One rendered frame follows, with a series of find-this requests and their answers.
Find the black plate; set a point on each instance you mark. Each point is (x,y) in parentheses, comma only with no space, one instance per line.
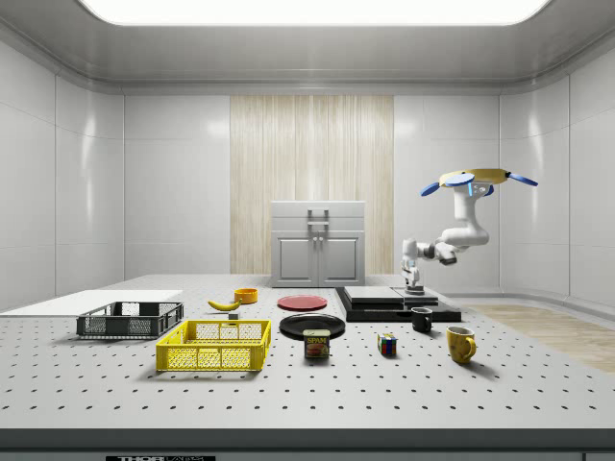
(293,324)

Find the black mug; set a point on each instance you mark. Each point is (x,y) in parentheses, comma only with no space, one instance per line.
(421,321)

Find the white cabinet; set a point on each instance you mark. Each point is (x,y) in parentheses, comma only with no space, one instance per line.
(317,259)

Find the white board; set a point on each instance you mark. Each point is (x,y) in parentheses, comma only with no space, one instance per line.
(72,301)

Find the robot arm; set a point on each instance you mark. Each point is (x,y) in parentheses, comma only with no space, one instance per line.
(465,225)

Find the yellow basket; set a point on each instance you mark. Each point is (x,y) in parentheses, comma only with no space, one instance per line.
(206,357)

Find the yellow mug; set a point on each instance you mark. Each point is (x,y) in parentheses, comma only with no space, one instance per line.
(459,345)

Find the dark grey basket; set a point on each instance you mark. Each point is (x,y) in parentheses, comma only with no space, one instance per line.
(120,326)

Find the flat-sided can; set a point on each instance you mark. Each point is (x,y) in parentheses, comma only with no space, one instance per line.
(316,346)

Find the puzzle cube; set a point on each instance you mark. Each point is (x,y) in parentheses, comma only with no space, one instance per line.
(386,345)

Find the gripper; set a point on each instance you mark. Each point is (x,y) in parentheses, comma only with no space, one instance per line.
(406,274)

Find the red plate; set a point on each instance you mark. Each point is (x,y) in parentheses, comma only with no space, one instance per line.
(302,302)

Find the yellow bowl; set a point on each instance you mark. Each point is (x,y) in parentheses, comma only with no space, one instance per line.
(246,296)

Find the black stove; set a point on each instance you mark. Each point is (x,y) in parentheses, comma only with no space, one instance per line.
(384,307)

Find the banana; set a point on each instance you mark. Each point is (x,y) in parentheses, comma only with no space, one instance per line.
(223,306)

